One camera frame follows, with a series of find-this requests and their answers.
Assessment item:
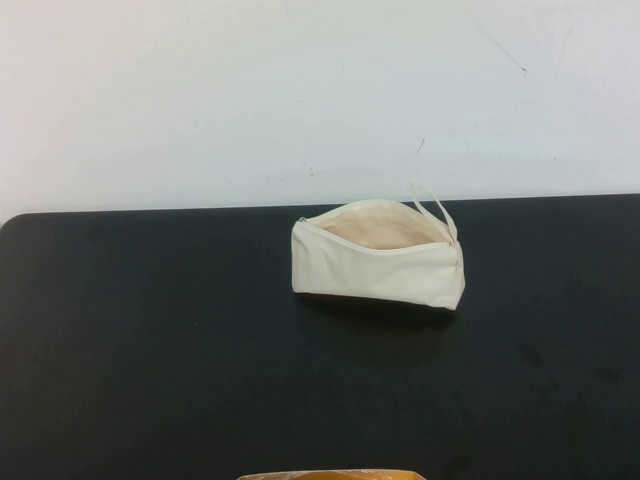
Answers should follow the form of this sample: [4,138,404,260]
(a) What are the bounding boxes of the cream canvas pencil case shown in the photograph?
[290,182,467,312]

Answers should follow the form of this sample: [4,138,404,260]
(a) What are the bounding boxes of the yellow taped object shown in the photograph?
[236,469,424,480]

